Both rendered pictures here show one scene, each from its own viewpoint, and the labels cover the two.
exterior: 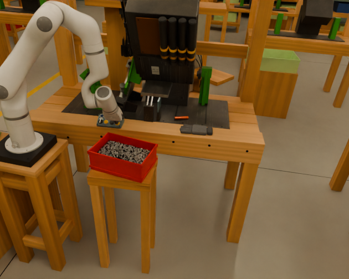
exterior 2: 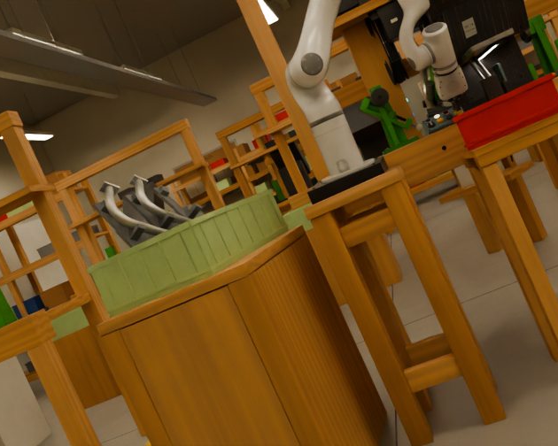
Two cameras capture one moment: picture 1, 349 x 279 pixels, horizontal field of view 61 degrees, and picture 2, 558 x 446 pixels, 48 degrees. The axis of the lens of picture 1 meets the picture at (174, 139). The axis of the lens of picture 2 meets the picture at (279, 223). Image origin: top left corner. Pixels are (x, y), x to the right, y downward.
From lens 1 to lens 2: 155 cm
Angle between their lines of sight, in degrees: 31
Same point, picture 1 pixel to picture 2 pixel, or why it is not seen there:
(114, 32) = (369, 62)
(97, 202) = (508, 200)
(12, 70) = (317, 33)
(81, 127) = (407, 149)
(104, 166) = (491, 127)
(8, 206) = (364, 290)
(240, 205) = not seen: outside the picture
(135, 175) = (548, 101)
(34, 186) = (402, 203)
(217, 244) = not seen: outside the picture
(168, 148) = not seen: outside the picture
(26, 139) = (354, 150)
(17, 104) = (328, 96)
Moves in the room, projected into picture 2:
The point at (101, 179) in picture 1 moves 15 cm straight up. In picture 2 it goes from (499, 142) to (479, 97)
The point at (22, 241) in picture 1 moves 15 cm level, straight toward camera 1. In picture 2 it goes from (406, 380) to (440, 380)
